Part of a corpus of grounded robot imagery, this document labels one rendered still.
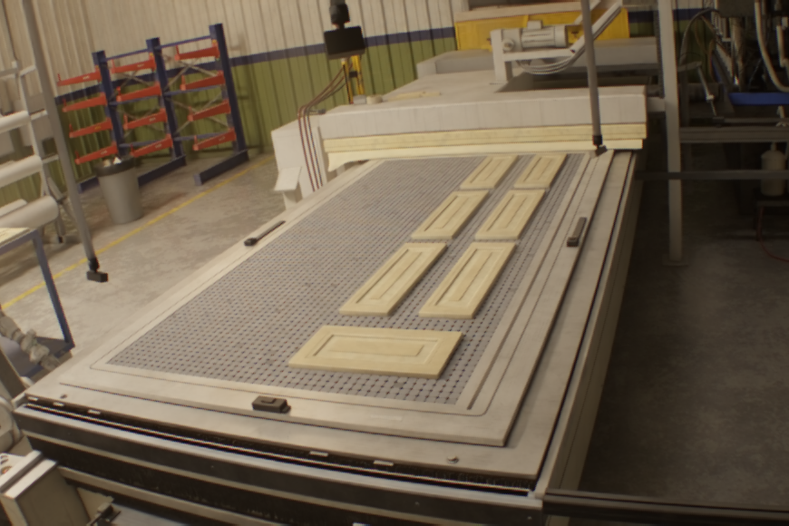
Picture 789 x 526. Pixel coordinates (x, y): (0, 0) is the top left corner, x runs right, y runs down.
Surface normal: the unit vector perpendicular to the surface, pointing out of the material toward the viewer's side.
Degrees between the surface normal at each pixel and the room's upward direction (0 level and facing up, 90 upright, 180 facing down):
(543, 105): 90
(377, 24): 90
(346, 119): 90
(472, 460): 0
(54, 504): 90
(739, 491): 0
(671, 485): 0
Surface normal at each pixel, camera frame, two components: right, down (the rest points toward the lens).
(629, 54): -0.40, 0.39
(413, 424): -0.15, -0.92
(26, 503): 0.90, 0.01
